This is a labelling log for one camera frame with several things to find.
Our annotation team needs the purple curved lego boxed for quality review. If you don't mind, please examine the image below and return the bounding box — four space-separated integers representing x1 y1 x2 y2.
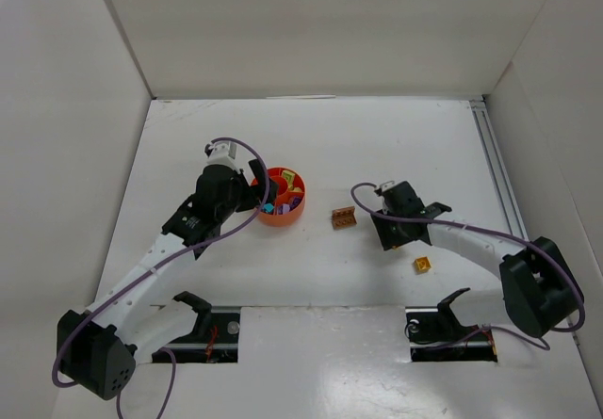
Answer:
276 203 290 215

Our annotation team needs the purple small lego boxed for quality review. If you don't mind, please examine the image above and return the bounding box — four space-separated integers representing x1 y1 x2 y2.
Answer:
288 196 302 210

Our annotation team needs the brown long lego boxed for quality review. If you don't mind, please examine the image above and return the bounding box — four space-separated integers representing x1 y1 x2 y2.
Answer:
332 206 355 219
332 216 357 230

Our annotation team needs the yellow small lego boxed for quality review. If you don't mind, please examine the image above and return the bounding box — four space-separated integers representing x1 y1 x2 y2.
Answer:
414 256 432 274

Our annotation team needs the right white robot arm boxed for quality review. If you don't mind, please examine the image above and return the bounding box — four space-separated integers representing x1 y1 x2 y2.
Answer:
371 181 584 338

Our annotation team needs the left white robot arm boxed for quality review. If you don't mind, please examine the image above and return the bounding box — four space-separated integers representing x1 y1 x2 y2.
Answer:
51 157 273 400

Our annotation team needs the orange round divided container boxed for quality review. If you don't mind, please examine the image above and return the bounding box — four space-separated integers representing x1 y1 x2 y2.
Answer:
257 167 306 228

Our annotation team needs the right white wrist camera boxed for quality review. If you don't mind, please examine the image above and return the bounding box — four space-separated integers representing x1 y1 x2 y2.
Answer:
374 180 397 197

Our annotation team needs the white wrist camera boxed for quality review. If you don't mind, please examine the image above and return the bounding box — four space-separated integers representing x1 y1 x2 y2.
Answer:
204 140 237 170
374 180 397 197

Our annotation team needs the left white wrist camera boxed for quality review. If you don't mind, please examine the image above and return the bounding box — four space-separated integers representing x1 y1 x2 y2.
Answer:
204 140 237 170

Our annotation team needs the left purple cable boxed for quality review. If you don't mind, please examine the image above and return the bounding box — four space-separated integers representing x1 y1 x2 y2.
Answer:
50 137 272 419

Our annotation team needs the purple cable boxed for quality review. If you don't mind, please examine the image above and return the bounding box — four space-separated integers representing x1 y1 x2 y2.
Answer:
350 182 588 352
50 137 272 419

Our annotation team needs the aluminium rail right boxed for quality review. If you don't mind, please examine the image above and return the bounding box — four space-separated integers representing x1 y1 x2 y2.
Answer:
469 99 528 238

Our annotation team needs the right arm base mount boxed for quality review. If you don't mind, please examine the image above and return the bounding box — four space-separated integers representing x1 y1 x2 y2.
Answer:
404 287 497 363

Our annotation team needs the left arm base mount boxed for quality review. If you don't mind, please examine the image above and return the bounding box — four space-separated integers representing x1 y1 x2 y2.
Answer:
166 292 241 364

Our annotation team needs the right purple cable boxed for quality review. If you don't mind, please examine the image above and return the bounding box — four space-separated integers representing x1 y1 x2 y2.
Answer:
350 182 588 352

